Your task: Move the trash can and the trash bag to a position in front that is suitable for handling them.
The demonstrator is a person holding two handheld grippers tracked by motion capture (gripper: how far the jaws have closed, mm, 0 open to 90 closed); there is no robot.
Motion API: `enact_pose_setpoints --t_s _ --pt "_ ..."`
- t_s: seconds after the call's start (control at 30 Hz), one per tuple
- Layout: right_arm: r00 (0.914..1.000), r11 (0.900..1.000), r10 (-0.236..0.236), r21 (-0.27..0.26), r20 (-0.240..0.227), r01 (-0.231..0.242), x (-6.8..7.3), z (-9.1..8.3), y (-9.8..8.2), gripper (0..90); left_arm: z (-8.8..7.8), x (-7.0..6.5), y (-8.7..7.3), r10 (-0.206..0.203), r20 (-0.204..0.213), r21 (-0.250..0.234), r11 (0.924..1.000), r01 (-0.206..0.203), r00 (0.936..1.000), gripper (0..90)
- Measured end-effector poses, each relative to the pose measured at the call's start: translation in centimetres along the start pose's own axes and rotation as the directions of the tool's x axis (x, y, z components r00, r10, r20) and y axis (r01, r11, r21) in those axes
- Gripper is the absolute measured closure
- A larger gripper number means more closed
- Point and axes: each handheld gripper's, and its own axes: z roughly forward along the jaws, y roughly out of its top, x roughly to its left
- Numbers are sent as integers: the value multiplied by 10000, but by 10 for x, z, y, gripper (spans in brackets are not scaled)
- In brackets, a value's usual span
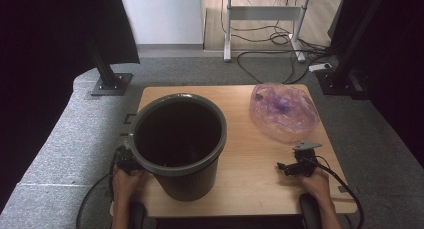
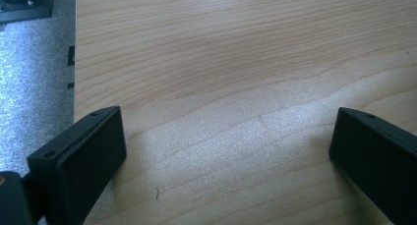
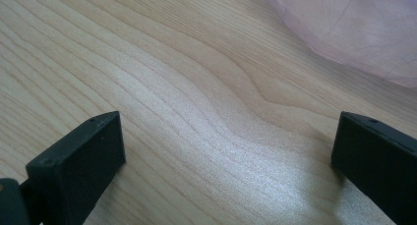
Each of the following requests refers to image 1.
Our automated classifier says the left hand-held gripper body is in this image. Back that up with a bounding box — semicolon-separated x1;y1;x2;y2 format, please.
113;139;145;173

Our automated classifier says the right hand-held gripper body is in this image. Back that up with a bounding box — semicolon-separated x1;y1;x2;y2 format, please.
292;141;324;178

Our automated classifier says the grey bin rim ring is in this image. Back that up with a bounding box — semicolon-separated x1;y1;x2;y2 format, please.
128;92;228;177

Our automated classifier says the purple plastic trash bag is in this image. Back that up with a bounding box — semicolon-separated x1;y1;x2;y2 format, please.
249;82;321;144

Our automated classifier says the dark grey trash bin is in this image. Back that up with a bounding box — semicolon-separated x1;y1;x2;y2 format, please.
128;92;228;203

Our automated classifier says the person's right hand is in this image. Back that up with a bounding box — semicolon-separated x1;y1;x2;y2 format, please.
301;168;335;201

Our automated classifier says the person's left hand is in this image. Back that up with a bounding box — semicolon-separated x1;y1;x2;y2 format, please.
111;168;148;201

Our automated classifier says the black chair armrest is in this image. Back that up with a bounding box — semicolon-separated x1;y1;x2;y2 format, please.
128;202;146;229
298;192;323;229

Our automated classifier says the grey tape piece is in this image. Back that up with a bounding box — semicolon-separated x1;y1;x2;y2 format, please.
337;185;360;194

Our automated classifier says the black metal stand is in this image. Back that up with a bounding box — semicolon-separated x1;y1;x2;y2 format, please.
84;38;134;97
314;0;390;101

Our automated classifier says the white power strip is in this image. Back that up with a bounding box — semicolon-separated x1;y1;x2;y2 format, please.
308;62;334;73

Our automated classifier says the black curtain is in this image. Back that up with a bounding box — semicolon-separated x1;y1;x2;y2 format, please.
328;0;424;170
0;0;141;213

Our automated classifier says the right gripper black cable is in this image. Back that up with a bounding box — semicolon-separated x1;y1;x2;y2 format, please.
312;154;365;229

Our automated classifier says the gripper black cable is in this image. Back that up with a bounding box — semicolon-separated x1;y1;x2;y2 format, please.
312;154;365;229
75;148;118;229

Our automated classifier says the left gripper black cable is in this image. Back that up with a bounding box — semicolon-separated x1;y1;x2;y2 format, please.
75;148;118;229

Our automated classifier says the black floor cable loop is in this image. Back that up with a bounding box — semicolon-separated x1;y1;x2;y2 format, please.
236;50;334;85

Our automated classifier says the tangle of black cables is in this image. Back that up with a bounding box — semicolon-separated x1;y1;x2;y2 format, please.
220;0;336;55

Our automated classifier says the white desk frame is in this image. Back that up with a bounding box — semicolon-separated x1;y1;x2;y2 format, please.
221;0;313;63

